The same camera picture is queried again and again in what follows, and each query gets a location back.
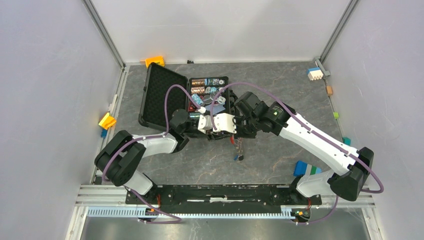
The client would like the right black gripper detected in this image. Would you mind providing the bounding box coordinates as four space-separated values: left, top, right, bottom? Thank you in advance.
227 115 260 140

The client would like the red keyring carabiner with rings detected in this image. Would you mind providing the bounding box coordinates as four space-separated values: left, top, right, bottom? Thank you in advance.
230 135 244 161

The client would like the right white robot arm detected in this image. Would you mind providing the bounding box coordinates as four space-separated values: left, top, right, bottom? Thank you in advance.
234 91 374 204

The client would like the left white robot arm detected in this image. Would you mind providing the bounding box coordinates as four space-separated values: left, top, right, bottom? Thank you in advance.
94 110 189 204

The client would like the black poker chip case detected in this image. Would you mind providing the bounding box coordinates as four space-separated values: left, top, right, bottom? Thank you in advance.
138 63 237 140

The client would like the blue green brick stack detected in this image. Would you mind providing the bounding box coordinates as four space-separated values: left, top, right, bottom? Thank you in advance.
293 160 322 177

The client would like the blue white toy block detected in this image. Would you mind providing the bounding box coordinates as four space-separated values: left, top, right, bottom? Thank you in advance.
307 67 324 81

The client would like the small wooden cube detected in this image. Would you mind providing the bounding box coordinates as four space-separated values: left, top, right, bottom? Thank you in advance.
326 85 333 97

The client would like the teal cube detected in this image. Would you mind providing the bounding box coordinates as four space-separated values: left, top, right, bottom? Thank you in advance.
342 136 351 146

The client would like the yellow orange toy block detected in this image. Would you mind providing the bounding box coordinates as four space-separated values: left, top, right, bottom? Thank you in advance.
98 112 117 130

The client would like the small blue block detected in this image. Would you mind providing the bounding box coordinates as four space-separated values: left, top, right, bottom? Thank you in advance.
100 129 108 139

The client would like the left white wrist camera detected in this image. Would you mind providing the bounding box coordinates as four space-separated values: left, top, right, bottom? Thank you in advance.
197 115 213 130

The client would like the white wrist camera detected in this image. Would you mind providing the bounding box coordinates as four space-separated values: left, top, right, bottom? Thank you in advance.
212 113 237 134
197 115 213 130

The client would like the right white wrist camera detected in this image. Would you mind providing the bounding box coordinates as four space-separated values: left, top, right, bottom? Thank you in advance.
212 113 237 134

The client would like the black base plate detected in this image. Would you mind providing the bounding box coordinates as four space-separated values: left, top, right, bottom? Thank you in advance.
143 184 322 214

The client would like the white cable comb rail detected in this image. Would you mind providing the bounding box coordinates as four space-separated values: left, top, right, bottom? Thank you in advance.
86 206 295 220

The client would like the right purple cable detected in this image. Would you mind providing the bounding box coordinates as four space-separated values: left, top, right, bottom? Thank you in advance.
209 82 385 226

